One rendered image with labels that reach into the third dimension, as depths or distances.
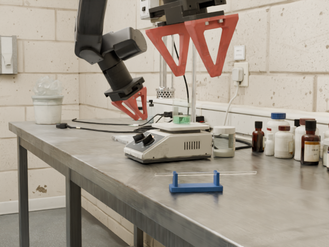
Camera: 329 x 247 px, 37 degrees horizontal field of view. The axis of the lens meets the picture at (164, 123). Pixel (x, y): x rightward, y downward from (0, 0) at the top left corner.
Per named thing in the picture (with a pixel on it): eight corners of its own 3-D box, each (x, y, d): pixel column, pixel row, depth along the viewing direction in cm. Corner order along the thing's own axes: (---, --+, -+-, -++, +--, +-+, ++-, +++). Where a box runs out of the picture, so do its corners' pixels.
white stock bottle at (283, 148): (277, 159, 131) (278, 126, 130) (271, 156, 136) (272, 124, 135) (294, 159, 131) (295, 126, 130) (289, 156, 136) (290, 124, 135)
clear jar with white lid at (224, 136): (216, 158, 132) (216, 128, 131) (210, 154, 138) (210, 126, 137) (237, 158, 133) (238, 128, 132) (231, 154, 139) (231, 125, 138)
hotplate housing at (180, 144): (142, 164, 122) (142, 132, 121) (123, 157, 133) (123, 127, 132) (220, 158, 131) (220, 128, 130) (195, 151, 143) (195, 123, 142)
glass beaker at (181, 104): (168, 126, 131) (168, 95, 130) (176, 124, 136) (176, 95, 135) (190, 127, 129) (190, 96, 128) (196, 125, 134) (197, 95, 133)
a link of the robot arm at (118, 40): (76, 23, 115) (76, 54, 111) (116, 2, 110) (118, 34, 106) (107, 48, 124) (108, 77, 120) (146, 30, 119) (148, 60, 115)
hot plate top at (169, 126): (170, 131, 125) (170, 127, 125) (150, 126, 135) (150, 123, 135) (211, 129, 130) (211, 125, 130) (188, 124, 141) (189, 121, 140)
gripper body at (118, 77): (124, 86, 128) (110, 61, 126) (147, 82, 120) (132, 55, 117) (106, 99, 124) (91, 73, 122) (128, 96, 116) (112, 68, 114)
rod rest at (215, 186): (171, 193, 93) (171, 174, 92) (168, 188, 96) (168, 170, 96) (223, 191, 94) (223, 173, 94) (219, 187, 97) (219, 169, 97)
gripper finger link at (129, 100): (144, 112, 129) (127, 81, 126) (160, 111, 123) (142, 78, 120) (125, 127, 125) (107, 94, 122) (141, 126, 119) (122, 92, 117)
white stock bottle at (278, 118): (292, 152, 142) (293, 112, 141) (284, 155, 137) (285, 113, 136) (270, 150, 146) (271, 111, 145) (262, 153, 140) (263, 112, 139)
